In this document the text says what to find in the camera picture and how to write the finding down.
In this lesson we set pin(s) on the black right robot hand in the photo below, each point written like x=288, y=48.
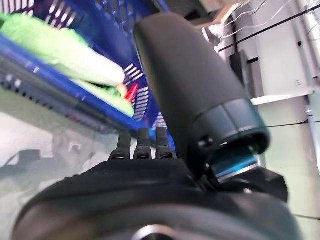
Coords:
x=150, y=200

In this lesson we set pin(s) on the blue plastic shopping basket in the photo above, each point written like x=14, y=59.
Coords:
x=112, y=32

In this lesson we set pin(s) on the green white napa cabbage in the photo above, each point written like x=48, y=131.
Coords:
x=62, y=50
x=110, y=100

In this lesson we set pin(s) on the red orange carrot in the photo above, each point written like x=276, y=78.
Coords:
x=131, y=93

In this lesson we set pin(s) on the small tan vegetable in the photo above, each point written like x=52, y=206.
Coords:
x=122, y=89

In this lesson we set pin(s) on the white desk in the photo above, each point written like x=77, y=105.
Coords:
x=280, y=62

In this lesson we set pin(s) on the black tripod pole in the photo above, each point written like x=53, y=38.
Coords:
x=270, y=28

